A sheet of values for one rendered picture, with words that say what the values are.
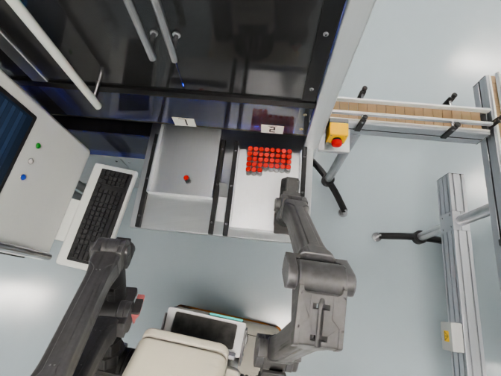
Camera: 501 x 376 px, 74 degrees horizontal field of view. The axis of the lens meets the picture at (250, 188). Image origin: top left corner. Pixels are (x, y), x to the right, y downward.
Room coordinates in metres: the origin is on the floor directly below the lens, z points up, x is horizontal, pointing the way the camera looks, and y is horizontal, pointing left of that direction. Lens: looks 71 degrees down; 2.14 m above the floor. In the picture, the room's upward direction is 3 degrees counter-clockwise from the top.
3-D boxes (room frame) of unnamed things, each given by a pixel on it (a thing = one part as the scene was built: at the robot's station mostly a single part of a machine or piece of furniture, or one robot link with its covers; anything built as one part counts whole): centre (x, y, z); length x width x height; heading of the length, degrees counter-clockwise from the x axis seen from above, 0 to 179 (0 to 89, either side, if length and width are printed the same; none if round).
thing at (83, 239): (0.37, 0.63, 0.82); 0.40 x 0.14 x 0.02; 165
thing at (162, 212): (0.49, 0.10, 0.87); 0.70 x 0.48 x 0.02; 81
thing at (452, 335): (-0.19, -0.87, 0.50); 0.12 x 0.05 x 0.09; 171
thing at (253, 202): (0.42, -0.06, 0.90); 0.34 x 0.26 x 0.04; 172
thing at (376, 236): (0.33, -1.02, 0.07); 0.50 x 0.08 x 0.14; 81
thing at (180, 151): (0.58, 0.26, 0.90); 0.34 x 0.26 x 0.04; 171
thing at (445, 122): (0.71, -0.65, 0.92); 0.69 x 0.16 x 0.16; 81
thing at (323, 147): (0.65, -0.37, 0.87); 0.14 x 0.13 x 0.02; 171
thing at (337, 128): (0.61, -0.35, 0.99); 0.08 x 0.07 x 0.07; 171
